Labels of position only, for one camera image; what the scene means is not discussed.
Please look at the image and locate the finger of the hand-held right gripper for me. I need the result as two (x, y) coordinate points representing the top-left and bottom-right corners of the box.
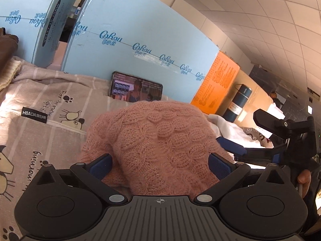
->
(233, 156), (276, 168)
(216, 136), (277, 157)

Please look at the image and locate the small light blue carton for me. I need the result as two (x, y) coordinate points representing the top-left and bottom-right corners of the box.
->
(0, 0), (83, 69)

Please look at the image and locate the orange cardboard box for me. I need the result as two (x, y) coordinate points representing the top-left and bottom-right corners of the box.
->
(191, 51), (241, 114)

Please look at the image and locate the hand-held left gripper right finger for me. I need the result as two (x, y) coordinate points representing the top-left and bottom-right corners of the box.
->
(193, 153), (295, 204)

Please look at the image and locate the grey cartoon print garment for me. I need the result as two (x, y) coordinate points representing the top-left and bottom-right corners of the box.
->
(242, 127), (273, 148)

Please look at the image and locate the striped cartoon print blanket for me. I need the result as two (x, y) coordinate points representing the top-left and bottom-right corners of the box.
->
(0, 58), (131, 241)

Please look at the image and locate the brown cloth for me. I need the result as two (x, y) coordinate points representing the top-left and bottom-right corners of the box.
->
(0, 28), (19, 68)

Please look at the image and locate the person's right hand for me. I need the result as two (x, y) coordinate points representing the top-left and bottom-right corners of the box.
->
(297, 169), (312, 199)

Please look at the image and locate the white shopping bag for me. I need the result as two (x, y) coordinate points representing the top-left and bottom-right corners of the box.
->
(266, 103), (287, 121)

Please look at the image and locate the dark blue vacuum bottle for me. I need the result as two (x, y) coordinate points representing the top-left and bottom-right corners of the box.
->
(223, 84), (252, 122)

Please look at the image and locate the pink knitted sweater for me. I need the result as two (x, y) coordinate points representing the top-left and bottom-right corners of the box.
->
(76, 100), (235, 197)

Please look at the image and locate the large light blue carton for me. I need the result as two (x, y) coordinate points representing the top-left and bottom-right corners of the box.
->
(61, 0), (220, 106)

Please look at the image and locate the cream ribbed knit garment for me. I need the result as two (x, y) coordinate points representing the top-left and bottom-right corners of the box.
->
(0, 59), (22, 91)

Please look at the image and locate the smartphone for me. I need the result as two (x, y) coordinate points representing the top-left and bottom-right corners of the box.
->
(108, 71), (163, 103)

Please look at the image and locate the brown cardboard box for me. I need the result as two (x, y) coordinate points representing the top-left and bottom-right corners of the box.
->
(218, 69), (275, 128)

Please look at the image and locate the white garment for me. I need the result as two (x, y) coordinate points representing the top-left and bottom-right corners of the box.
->
(208, 114), (252, 145)

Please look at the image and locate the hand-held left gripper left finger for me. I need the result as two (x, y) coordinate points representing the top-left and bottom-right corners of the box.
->
(24, 153), (128, 205)

